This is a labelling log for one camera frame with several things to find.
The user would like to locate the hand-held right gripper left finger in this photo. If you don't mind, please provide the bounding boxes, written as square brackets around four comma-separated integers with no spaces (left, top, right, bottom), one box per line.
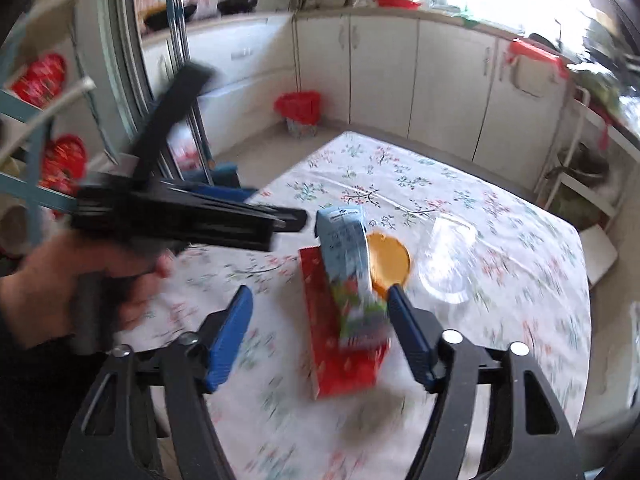
[56,284,254,480]

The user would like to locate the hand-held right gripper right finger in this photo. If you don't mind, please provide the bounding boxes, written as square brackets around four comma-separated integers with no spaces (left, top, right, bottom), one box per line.
[386,283,587,480]

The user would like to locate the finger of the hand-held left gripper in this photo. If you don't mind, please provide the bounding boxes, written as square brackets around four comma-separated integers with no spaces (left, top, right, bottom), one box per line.
[166,185,309,254]

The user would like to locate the blue printed carton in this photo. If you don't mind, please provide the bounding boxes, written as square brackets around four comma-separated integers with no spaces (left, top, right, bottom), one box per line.
[314,204,394,352]

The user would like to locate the red carton box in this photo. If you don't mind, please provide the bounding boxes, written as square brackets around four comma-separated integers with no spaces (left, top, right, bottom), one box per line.
[298,245,394,402]

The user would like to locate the person's left forearm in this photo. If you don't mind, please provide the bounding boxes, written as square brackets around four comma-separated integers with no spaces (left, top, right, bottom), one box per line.
[0,320,108,480]

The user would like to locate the person's left hand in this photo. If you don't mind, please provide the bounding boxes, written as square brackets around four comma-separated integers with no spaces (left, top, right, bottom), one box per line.
[0,231,174,350]

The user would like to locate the blue dustpan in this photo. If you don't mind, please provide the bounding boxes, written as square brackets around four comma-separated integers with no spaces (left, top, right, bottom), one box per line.
[211,161,242,189]

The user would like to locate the round orange peel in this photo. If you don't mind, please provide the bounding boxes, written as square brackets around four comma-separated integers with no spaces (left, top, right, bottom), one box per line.
[366,230,413,299]

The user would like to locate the clear plastic cup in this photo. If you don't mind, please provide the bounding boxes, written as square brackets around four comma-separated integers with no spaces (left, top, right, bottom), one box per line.
[416,212,479,305]

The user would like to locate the red round snack packet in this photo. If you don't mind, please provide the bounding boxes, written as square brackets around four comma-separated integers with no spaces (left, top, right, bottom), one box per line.
[11,52,69,109]
[39,134,89,197]

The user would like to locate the floral tablecloth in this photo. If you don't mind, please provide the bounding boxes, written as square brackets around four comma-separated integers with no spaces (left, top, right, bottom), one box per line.
[119,131,594,480]

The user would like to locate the black wok on counter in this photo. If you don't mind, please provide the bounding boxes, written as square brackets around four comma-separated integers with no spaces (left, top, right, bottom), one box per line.
[142,2,199,32]

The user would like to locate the waste bin with red bag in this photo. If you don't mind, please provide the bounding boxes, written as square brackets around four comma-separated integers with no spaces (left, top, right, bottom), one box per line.
[273,90,322,139]

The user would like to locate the white stool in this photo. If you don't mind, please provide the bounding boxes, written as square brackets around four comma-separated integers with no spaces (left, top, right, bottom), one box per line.
[579,224,619,287]

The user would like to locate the white kitchen cabinets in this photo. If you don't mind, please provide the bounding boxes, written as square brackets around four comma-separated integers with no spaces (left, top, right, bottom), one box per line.
[139,9,573,177]

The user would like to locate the white trolley rack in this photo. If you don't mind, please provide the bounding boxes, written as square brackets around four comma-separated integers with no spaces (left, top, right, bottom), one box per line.
[534,84,627,233]

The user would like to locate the black wok in trolley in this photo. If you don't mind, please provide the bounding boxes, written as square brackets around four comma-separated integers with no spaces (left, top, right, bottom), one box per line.
[544,141,610,187]

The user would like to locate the bag of green vegetables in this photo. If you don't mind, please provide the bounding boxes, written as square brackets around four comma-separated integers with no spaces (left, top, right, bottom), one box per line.
[574,66,627,112]

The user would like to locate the metal door frame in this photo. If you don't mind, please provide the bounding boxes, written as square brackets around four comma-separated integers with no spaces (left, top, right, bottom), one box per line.
[96,0,213,187]

